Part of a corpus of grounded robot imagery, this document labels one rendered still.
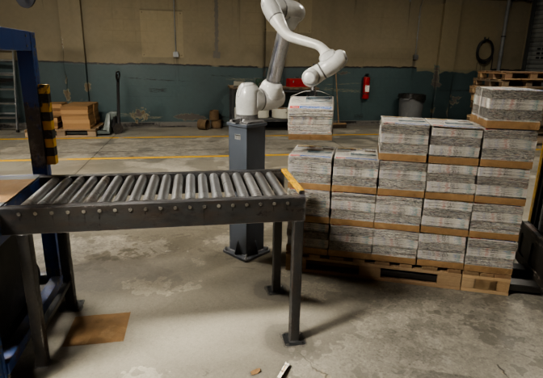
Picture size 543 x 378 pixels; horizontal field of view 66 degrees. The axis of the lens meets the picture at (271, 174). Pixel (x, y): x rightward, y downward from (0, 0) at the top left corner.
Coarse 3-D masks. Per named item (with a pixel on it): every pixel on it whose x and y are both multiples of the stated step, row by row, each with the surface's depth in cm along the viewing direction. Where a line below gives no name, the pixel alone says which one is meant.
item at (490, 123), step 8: (472, 120) 277; (480, 120) 258; (488, 120) 245; (512, 128) 244; (520, 128) 243; (528, 128) 242; (536, 128) 241; (480, 160) 252; (488, 160) 251; (496, 160) 250; (520, 168) 248; (528, 168) 247; (480, 200) 257; (488, 200) 256; (496, 200) 256; (504, 200) 255; (512, 200) 254; (520, 200) 253; (472, 232) 264; (480, 232) 263; (512, 240) 260; (464, 264) 270; (488, 272) 268; (496, 272) 267; (504, 272) 266
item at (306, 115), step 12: (288, 108) 266; (300, 108) 264; (312, 108) 263; (324, 108) 263; (288, 120) 271; (300, 120) 270; (312, 120) 268; (324, 120) 267; (288, 132) 276; (300, 132) 274; (312, 132) 273; (324, 132) 272
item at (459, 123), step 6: (426, 120) 276; (432, 120) 273; (438, 120) 274; (444, 120) 275; (450, 120) 276; (456, 120) 276; (462, 120) 277; (468, 120) 277; (438, 126) 251; (444, 126) 250; (450, 126) 250; (456, 126) 251; (462, 126) 252; (468, 126) 252; (474, 126) 253
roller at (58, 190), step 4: (64, 180) 220; (68, 180) 222; (72, 180) 227; (60, 184) 213; (64, 184) 215; (68, 184) 220; (56, 188) 207; (60, 188) 209; (64, 188) 213; (48, 192) 202; (52, 192) 200; (56, 192) 202; (60, 192) 206; (44, 196) 195; (48, 196) 195; (52, 196) 197; (56, 196) 200; (40, 200) 189; (44, 200) 189; (48, 200) 192; (52, 200) 194
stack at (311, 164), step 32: (288, 160) 276; (320, 160) 272; (352, 160) 268; (384, 160) 267; (288, 192) 282; (320, 192) 278; (352, 192) 276; (448, 192) 261; (288, 224) 289; (320, 224) 284; (416, 224) 270; (448, 224) 266; (288, 256) 294; (320, 256) 314; (416, 256) 282; (448, 256) 271; (448, 288) 276
